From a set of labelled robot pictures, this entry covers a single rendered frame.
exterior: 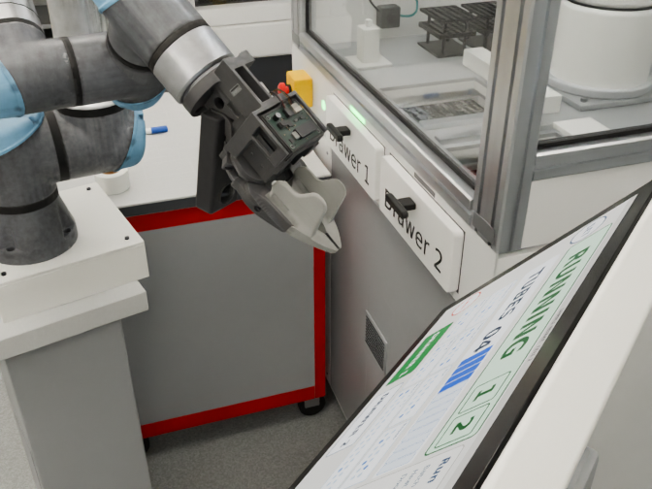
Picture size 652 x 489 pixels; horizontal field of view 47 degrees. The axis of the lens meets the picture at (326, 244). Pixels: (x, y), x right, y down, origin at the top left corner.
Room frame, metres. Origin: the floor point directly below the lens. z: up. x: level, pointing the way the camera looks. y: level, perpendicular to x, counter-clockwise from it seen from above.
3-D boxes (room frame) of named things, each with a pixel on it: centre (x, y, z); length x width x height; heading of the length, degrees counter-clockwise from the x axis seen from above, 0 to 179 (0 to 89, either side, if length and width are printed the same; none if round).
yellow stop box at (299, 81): (1.69, 0.07, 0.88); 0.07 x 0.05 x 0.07; 18
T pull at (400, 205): (1.08, -0.13, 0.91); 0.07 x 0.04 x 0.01; 18
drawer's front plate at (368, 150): (1.39, -0.05, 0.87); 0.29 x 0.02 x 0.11; 18
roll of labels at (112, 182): (1.42, 0.45, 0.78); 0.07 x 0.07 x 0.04
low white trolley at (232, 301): (1.68, 0.36, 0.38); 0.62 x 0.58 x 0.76; 18
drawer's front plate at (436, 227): (1.09, -0.15, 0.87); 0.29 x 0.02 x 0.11; 18
